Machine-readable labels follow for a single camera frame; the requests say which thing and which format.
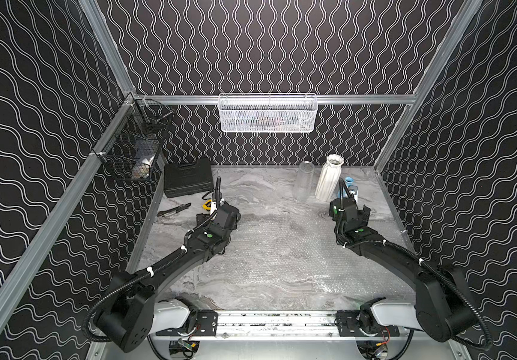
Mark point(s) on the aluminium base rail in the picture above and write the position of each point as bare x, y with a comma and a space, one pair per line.
174, 320

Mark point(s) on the yellow tape measure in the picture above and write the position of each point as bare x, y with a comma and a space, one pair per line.
207, 205

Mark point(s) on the white mesh basket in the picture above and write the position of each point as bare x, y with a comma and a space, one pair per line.
267, 113

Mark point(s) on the black plastic tool case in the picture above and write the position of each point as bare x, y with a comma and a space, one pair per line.
187, 178

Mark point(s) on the white ribbed vase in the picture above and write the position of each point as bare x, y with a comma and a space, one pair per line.
329, 177

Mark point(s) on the black utility knife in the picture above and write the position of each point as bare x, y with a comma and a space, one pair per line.
174, 211

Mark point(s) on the black wire basket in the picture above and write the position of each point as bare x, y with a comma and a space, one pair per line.
145, 118

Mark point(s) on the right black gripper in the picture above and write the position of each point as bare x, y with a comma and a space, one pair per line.
363, 217

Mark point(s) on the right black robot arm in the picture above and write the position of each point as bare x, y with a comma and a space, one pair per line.
443, 309

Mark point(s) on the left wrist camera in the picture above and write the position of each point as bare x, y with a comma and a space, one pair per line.
217, 196

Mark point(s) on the wrapped item in black basket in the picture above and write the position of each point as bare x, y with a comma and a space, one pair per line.
146, 149

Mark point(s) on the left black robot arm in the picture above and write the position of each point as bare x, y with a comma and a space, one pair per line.
125, 313

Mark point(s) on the light blue ribbed vase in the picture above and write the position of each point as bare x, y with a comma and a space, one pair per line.
348, 181

